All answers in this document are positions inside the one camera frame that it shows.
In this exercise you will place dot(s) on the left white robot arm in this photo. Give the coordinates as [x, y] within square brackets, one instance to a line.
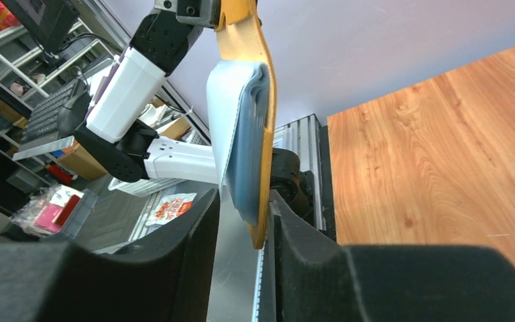
[118, 127]

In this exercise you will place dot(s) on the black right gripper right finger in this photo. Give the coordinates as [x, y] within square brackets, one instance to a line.
[316, 279]

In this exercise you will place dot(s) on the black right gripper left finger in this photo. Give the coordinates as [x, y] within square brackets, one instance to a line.
[164, 276]

